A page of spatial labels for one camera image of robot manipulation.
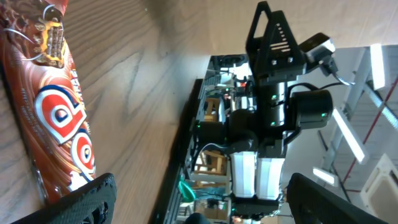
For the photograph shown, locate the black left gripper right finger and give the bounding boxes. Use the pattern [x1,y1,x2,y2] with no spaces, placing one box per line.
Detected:
[287,173,385,224]

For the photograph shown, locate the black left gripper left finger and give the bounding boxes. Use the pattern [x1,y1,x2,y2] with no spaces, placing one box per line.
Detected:
[16,173,117,224]

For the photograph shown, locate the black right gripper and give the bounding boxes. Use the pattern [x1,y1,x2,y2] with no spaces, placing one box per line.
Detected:
[245,1,307,128]

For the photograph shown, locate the red Top chocolate bar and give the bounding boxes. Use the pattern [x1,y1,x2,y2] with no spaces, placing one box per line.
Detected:
[1,0,96,203]

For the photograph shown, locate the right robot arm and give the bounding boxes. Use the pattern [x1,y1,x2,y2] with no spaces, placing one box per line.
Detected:
[192,1,337,220]

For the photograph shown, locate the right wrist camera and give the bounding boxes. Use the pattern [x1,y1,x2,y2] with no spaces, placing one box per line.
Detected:
[298,32,336,63]

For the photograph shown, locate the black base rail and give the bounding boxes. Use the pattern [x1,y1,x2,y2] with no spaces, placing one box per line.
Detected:
[152,54,249,224]

